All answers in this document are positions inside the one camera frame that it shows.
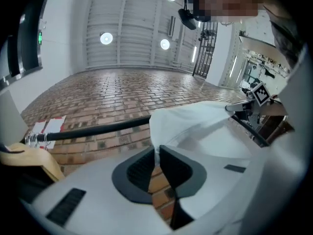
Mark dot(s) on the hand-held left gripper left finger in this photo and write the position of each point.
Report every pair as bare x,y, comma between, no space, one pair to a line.
97,204

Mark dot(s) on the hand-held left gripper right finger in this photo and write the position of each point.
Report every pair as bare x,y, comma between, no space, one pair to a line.
232,192

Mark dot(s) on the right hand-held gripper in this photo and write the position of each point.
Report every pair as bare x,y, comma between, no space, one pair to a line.
260,94

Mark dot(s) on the white garment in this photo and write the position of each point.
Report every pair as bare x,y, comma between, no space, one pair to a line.
195,124

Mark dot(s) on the black metal clothes rack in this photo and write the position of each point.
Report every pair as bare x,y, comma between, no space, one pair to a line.
97,130

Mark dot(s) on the person's right forearm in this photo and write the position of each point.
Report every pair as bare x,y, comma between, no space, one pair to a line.
275,109

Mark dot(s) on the white strip light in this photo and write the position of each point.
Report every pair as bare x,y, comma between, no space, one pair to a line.
233,65
194,54

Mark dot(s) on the stainless steel cart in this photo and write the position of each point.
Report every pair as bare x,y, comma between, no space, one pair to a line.
276,128

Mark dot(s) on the black metal gate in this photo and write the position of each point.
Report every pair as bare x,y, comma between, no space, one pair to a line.
204,57

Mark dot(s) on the black hanging garment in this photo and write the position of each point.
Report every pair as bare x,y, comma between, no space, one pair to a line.
24,180

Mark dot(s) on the wooden clothes hanger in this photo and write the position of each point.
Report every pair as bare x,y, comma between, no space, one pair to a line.
29,155

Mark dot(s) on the person's dark grey sweater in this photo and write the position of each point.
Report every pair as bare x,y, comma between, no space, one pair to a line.
286,33

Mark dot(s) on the white paper sheet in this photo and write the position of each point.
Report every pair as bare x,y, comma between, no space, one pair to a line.
40,127
56,126

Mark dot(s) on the person's head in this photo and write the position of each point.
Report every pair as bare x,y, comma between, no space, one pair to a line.
232,4

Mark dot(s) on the ceiling air vent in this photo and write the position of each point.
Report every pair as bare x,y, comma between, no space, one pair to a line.
172,26

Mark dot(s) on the green exit sign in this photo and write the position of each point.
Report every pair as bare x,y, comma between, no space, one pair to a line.
39,38

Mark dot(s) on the black framed window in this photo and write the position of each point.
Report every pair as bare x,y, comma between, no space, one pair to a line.
29,33

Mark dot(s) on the black head-worn camera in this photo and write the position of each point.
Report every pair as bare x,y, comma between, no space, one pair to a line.
187,18

